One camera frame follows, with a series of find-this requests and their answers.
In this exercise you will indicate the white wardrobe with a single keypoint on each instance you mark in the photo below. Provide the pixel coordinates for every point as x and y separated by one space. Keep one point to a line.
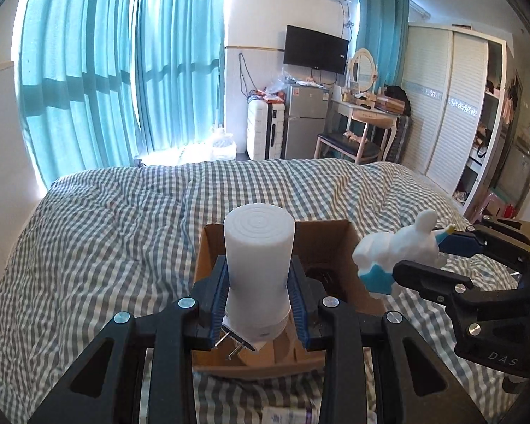
450 110

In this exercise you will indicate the white and blue toy figure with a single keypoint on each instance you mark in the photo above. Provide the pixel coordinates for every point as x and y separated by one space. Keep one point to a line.
395 251

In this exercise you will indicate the clear plastic bag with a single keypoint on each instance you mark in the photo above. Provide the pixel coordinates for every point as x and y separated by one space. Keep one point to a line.
278 83

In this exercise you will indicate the white dressing table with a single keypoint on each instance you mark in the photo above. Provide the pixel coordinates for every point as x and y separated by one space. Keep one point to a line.
371 119

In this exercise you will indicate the teal narrow curtain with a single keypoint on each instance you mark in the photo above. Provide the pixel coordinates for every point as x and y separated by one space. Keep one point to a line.
380 39

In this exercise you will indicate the brown cardboard box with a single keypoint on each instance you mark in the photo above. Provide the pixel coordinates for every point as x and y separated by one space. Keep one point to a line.
335 251

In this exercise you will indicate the oval vanity mirror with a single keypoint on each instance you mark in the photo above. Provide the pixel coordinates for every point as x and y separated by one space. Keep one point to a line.
362 67

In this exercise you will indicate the black wall television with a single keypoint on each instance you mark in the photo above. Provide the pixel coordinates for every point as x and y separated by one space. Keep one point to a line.
316 51

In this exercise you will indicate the white paper packet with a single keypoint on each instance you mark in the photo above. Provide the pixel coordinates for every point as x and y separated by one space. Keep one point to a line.
287 416

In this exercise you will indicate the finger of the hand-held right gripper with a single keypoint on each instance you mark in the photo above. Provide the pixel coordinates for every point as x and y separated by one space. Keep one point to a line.
457 244
428 279

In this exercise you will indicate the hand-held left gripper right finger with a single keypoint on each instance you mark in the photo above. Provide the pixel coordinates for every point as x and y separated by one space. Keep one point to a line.
297 300

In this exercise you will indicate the pink wooden chair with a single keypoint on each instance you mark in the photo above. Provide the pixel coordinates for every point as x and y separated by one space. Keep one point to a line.
357 139

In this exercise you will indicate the white suitcase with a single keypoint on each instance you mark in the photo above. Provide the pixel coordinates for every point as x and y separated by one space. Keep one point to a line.
265 129

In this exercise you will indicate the teal window curtain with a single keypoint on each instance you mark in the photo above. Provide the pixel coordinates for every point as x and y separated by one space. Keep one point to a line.
115 70

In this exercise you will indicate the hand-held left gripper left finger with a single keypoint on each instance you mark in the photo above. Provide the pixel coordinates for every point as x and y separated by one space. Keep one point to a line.
215 297

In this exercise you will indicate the black bag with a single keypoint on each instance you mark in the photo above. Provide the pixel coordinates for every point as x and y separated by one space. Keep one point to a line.
398 97

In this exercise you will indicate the white plastic bag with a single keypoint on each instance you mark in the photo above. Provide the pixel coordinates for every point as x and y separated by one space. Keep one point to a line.
223 143

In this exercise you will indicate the white cylindrical plug-in night light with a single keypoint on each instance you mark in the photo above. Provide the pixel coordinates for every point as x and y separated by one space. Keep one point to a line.
257 269

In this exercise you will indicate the silver small refrigerator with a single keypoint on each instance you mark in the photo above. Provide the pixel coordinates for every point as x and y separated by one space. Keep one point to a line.
304 121

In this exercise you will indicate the grey checked bed blanket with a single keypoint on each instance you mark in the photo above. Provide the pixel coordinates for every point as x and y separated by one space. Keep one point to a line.
115 238

